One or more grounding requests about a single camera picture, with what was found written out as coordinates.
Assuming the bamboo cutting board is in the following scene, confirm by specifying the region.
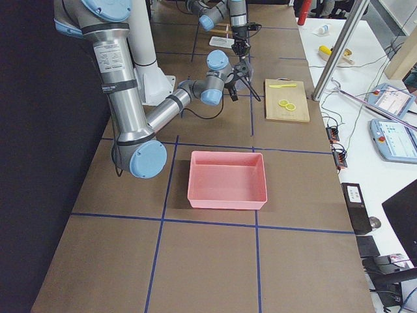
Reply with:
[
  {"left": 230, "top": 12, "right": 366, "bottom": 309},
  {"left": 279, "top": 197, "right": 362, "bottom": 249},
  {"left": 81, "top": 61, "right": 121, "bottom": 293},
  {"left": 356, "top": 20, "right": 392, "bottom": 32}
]
[{"left": 265, "top": 79, "right": 310, "bottom": 123}]

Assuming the black power box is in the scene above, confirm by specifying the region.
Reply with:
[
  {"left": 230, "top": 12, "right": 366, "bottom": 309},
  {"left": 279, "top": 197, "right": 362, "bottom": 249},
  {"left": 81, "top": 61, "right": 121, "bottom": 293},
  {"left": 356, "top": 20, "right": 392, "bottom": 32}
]
[{"left": 341, "top": 183, "right": 372, "bottom": 235}]

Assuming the silver grabber stick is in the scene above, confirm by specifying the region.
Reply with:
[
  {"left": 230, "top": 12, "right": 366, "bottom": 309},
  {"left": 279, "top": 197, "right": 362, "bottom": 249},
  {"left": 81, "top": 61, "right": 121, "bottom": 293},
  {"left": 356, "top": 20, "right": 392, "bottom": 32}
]
[{"left": 330, "top": 78, "right": 417, "bottom": 131}]

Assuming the red cylinder object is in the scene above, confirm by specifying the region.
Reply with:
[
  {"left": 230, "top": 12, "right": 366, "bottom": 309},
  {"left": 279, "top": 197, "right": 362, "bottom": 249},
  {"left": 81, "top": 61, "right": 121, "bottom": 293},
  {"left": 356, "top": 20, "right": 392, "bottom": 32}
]
[{"left": 297, "top": 0, "right": 312, "bottom": 26}]

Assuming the yellow plastic knife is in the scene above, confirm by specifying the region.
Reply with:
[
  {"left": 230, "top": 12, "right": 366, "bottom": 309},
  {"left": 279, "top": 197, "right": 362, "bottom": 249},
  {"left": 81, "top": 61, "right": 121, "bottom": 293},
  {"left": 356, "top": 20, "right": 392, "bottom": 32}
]
[{"left": 268, "top": 83, "right": 297, "bottom": 89}]

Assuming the white towel rack stand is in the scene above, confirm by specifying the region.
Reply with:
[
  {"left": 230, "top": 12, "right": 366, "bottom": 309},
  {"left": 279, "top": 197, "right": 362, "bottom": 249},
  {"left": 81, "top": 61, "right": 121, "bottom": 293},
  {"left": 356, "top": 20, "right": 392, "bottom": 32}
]
[{"left": 209, "top": 23, "right": 235, "bottom": 49}]

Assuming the white blue tube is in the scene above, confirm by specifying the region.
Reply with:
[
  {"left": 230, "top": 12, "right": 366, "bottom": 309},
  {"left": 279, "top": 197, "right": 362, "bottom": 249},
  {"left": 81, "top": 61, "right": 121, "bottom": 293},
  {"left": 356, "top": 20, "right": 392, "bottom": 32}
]
[{"left": 312, "top": 23, "right": 332, "bottom": 37}]

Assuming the yellow toy corn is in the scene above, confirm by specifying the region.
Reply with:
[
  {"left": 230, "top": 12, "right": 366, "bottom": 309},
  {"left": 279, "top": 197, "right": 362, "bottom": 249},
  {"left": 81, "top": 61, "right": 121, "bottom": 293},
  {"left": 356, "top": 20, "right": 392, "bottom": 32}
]
[{"left": 319, "top": 46, "right": 332, "bottom": 55}]

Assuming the wooden dustpan with brush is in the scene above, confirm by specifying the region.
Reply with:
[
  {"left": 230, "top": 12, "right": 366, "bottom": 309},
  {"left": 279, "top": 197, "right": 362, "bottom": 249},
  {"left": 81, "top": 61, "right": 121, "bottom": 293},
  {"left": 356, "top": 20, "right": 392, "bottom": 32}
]
[{"left": 318, "top": 45, "right": 356, "bottom": 68}]

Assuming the aluminium frame post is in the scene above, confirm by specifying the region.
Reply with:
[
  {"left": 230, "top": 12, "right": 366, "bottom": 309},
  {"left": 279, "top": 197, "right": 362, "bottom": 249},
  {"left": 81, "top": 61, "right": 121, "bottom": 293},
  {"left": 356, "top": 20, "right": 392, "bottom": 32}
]
[{"left": 312, "top": 0, "right": 370, "bottom": 101}]

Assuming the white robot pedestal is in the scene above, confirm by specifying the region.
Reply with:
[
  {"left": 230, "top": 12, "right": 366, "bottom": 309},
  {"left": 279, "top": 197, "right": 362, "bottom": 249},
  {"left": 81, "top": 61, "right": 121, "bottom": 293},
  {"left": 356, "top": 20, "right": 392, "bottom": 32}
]
[{"left": 128, "top": 0, "right": 176, "bottom": 106}]

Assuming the near teach pendant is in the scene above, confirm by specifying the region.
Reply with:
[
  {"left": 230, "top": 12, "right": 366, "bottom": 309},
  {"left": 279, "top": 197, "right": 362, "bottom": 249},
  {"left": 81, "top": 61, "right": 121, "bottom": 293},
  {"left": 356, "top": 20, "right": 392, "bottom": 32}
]
[{"left": 369, "top": 119, "right": 416, "bottom": 164}]

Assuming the teach pendant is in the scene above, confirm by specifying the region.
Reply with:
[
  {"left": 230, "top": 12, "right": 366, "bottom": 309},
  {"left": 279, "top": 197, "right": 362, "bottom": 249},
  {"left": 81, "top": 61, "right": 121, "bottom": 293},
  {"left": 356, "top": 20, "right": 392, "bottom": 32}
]
[
  {"left": 365, "top": 83, "right": 416, "bottom": 119},
  {"left": 369, "top": 119, "right": 416, "bottom": 164}
]

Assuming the far teach pendant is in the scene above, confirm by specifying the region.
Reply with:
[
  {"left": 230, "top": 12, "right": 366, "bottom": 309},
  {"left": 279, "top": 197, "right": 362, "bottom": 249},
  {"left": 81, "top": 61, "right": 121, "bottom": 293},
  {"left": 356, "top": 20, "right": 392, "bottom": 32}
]
[{"left": 365, "top": 83, "right": 416, "bottom": 119}]

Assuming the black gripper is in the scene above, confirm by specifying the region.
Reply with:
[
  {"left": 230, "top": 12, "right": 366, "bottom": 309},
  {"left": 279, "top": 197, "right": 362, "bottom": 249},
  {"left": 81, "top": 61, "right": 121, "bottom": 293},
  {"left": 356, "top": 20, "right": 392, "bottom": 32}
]
[
  {"left": 225, "top": 76, "right": 241, "bottom": 100},
  {"left": 231, "top": 27, "right": 251, "bottom": 56}
]

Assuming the pink plastic bin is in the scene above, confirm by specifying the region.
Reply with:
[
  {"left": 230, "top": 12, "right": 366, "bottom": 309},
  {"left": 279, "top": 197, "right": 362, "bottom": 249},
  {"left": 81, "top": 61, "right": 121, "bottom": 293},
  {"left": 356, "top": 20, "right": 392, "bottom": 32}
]
[{"left": 187, "top": 151, "right": 268, "bottom": 210}]

